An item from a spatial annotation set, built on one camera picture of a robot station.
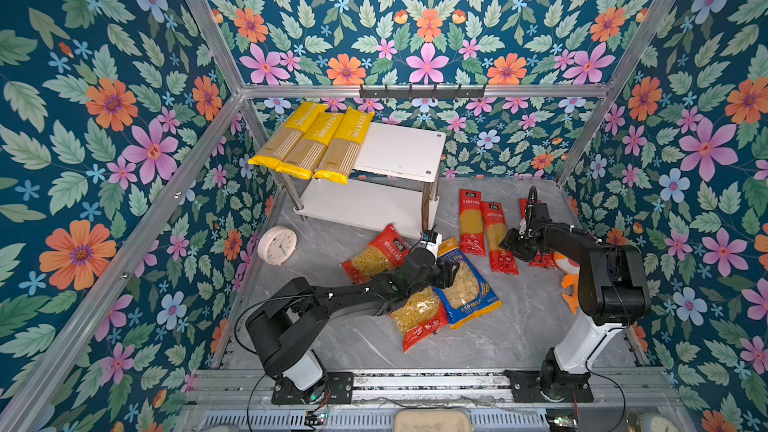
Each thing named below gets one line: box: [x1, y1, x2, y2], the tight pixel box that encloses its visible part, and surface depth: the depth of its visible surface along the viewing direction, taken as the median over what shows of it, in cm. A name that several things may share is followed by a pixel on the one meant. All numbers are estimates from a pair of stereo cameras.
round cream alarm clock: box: [257, 226, 298, 266], surface depth 93 cm
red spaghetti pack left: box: [459, 189, 487, 257], surface depth 106 cm
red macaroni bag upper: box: [342, 223, 410, 285], surface depth 95 cm
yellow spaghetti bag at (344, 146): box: [312, 107, 375, 185], surface depth 79 cm
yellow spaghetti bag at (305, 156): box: [276, 111, 345, 179], surface depth 80 cm
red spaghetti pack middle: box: [481, 201, 520, 275], surface depth 100 cm
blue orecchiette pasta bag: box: [433, 236, 503, 329], surface depth 87 cm
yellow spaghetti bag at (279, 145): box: [248, 101, 328, 169], surface depth 81 cm
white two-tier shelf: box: [278, 122, 446, 239], surface depth 88 cm
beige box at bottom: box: [394, 409, 474, 432], surface depth 67 cm
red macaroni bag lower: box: [388, 286, 448, 353], surface depth 83 cm
